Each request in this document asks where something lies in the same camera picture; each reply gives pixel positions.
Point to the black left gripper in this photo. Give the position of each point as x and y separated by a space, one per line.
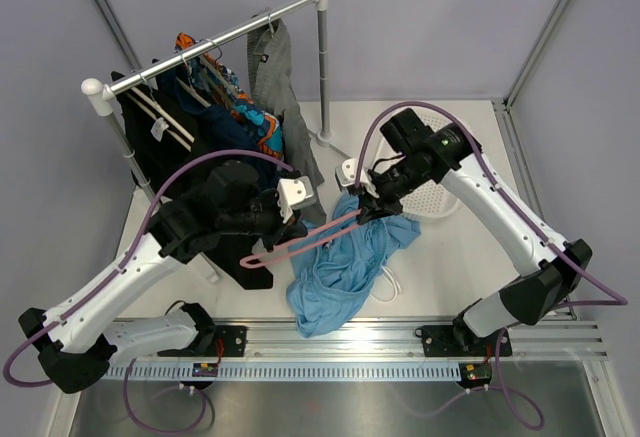
285 232

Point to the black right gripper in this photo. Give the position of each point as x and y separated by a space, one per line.
376 207

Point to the pink clothes hanger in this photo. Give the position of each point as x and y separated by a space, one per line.
300 242

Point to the light blue shorts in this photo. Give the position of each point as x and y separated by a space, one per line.
334 279

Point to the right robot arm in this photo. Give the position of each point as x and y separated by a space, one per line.
549 267

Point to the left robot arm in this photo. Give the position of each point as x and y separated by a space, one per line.
79 340

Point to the patterned navy orange shorts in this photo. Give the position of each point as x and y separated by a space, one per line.
261 125

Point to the grey knit shorts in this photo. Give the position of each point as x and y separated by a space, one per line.
269 61

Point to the wooden hanger with patterned shorts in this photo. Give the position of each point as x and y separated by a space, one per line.
209 76

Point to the wooden hanger with black garment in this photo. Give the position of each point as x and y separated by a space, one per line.
147 122

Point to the white perforated basket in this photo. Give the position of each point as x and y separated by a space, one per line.
435 197

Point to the navy blue garment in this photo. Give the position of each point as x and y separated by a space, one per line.
222 132

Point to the black garment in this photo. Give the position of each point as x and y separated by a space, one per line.
223 184

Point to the silver clothes rack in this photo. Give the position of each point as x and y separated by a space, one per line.
102 95

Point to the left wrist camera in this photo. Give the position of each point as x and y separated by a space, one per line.
294 194

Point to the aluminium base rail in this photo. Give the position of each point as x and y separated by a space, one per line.
370 339

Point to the white slotted cable duct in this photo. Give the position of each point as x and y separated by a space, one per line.
288 372

